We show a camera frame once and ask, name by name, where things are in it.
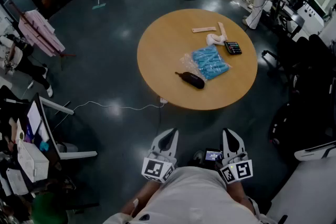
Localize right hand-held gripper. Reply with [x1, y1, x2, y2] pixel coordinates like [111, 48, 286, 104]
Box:
[219, 128, 253, 185]

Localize black office chair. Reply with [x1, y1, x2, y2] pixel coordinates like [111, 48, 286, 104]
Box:
[261, 33, 336, 92]
[268, 81, 336, 145]

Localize clear plastic bag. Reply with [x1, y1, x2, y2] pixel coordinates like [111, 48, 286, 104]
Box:
[180, 53, 208, 84]

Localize white cable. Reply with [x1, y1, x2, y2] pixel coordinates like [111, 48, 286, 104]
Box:
[72, 101, 164, 114]

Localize white frame desk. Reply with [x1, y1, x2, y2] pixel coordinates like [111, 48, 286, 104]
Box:
[39, 96, 98, 161]

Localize white machine cabinet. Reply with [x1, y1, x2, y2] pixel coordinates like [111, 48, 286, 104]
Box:
[296, 2, 326, 36]

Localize beige wooden strip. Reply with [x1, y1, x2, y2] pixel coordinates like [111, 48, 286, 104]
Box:
[217, 22, 227, 40]
[191, 26, 217, 34]

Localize small black screen device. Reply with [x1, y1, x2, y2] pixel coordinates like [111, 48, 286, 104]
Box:
[204, 148, 224, 166]

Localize black monitor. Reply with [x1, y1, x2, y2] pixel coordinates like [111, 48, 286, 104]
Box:
[25, 92, 62, 167]

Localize pink folded panels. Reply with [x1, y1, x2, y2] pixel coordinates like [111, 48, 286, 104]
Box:
[17, 9, 66, 57]

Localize person's right forearm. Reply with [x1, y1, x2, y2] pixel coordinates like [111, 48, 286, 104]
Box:
[227, 180, 250, 205]

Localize packet of blue items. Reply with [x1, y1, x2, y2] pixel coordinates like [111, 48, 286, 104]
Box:
[191, 45, 233, 81]

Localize white curved plastic object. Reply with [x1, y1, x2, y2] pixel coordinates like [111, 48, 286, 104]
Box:
[206, 33, 227, 47]

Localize green round object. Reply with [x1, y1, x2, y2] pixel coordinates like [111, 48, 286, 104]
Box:
[30, 192, 69, 224]

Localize black desk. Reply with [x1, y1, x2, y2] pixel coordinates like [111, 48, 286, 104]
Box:
[271, 0, 306, 38]

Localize person's grey shoe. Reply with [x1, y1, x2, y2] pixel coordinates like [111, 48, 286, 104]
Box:
[193, 150, 205, 166]

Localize person's white shirt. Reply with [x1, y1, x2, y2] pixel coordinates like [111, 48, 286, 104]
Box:
[103, 166, 266, 224]

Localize black oblong case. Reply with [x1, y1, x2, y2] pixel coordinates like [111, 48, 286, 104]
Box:
[175, 71, 206, 90]

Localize person's left forearm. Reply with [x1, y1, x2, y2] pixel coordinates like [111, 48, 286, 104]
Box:
[120, 178, 163, 216]

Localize white furniture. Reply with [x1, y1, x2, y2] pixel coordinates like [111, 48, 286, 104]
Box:
[267, 140, 336, 224]

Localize white perforated box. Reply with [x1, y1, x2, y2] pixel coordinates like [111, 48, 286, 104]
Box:
[16, 140, 50, 183]

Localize black calculator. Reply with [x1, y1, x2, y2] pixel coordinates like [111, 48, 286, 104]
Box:
[224, 41, 243, 56]

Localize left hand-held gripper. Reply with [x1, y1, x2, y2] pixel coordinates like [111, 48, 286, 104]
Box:
[141, 129, 180, 183]

